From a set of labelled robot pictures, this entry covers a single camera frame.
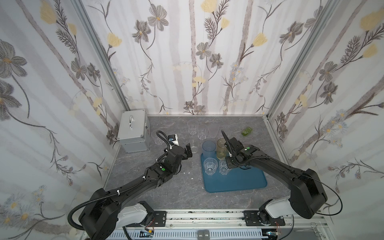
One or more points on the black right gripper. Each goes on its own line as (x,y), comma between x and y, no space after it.
(231,150)

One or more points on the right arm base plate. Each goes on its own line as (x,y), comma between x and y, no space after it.
(262,219)

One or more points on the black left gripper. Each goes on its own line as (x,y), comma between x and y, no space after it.
(182,151)

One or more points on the teal plastic tray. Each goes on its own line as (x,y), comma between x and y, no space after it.
(236,180)

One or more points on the aluminium mounting rail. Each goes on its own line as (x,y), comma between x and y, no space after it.
(216,225)

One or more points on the small green block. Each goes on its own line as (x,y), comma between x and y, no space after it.
(246,131)

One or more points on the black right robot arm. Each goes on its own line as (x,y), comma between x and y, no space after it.
(307,194)

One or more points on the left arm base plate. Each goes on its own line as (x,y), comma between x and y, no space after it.
(155,219)

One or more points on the silver aluminium case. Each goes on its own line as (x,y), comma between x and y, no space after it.
(134,131)

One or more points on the blue plastic cup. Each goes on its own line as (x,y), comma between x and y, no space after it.
(209,149)

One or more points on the clear small round cup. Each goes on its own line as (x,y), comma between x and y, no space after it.
(194,146)

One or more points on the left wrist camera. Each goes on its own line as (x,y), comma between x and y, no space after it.
(173,140)

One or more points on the yellow plastic cup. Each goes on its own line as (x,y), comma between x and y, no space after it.
(222,150)

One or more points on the clear faceted cup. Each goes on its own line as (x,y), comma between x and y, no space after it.
(210,166)
(192,127)
(223,168)
(157,140)
(202,131)

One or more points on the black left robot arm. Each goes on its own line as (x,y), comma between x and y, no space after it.
(98,216)

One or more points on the clear faceted cup back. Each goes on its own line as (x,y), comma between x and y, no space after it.
(192,127)

